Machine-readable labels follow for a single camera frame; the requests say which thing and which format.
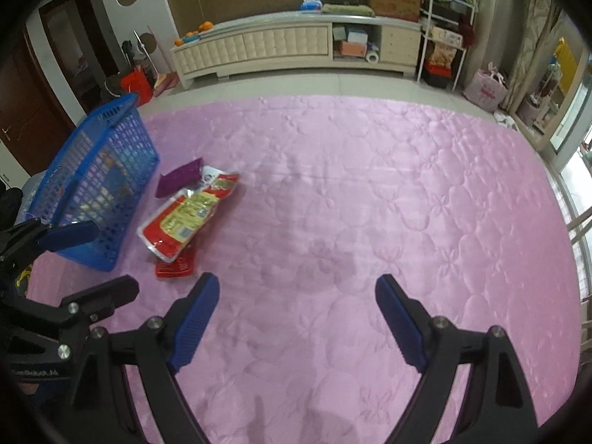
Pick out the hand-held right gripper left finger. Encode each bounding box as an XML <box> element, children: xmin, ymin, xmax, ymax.
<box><xmin>69</xmin><ymin>272</ymin><xmax>220</xmax><ymax>444</ymax></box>

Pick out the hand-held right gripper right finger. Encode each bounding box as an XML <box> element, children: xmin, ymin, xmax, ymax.
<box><xmin>374</xmin><ymin>274</ymin><xmax>539</xmax><ymax>444</ymax></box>

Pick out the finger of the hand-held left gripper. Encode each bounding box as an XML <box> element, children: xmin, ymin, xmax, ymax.
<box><xmin>0</xmin><ymin>219</ymin><xmax>100</xmax><ymax>273</ymax></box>
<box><xmin>58</xmin><ymin>274</ymin><xmax>140</xmax><ymax>329</ymax></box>

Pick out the red snack packet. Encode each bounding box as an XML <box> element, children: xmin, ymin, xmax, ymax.
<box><xmin>154</xmin><ymin>245</ymin><xmax>196</xmax><ymax>280</ymax></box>

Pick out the blue plastic mesh basket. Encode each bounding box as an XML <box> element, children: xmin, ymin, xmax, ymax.
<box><xmin>25</xmin><ymin>92</ymin><xmax>161</xmax><ymax>273</ymax></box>

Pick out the red yellow silver-edged packet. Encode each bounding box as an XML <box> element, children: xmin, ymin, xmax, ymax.
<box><xmin>137</xmin><ymin>166</ymin><xmax>241</xmax><ymax>262</ymax></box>

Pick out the purple snack packet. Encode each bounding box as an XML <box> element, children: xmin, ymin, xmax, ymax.
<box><xmin>156</xmin><ymin>157</ymin><xmax>204</xmax><ymax>197</ymax></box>

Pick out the dark wooden door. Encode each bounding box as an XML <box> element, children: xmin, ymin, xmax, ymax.
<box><xmin>0</xmin><ymin>0</ymin><xmax>112</xmax><ymax>176</ymax></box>

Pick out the pink quilted blanket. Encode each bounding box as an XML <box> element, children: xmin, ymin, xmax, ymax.
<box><xmin>18</xmin><ymin>95</ymin><xmax>584</xmax><ymax>444</ymax></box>

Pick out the red bucket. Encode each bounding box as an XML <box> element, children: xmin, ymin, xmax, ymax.
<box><xmin>119</xmin><ymin>67</ymin><xmax>153</xmax><ymax>102</ymax></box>

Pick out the pink bag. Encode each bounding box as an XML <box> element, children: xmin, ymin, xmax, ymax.
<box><xmin>464</xmin><ymin>62</ymin><xmax>509</xmax><ymax>112</ymax></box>

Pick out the pile of oranges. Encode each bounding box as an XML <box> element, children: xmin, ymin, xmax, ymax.
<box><xmin>182</xmin><ymin>21</ymin><xmax>214</xmax><ymax>40</ymax></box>

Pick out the red printed box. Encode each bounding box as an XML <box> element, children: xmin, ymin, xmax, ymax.
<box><xmin>425</xmin><ymin>44</ymin><xmax>456</xmax><ymax>77</ymax></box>

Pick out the white metal rack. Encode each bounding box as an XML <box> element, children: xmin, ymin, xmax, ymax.
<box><xmin>414</xmin><ymin>0</ymin><xmax>478</xmax><ymax>91</ymax></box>

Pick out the cream TV cabinet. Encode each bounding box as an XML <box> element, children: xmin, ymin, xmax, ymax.
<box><xmin>169</xmin><ymin>13</ymin><xmax>424</xmax><ymax>91</ymax></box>

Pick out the yellow cloth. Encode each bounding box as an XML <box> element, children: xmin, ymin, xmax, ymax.
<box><xmin>555</xmin><ymin>39</ymin><xmax>579</xmax><ymax>95</ymax></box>

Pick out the brown cardboard box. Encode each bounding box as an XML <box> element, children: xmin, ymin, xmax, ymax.
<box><xmin>369</xmin><ymin>0</ymin><xmax>423</xmax><ymax>22</ymax></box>

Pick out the green cushion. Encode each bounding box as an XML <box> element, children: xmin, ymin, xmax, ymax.
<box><xmin>321</xmin><ymin>4</ymin><xmax>374</xmax><ymax>17</ymax></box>

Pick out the patterned curtain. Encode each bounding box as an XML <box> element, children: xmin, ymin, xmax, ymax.
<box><xmin>502</xmin><ymin>0</ymin><xmax>562</xmax><ymax>116</ymax></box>

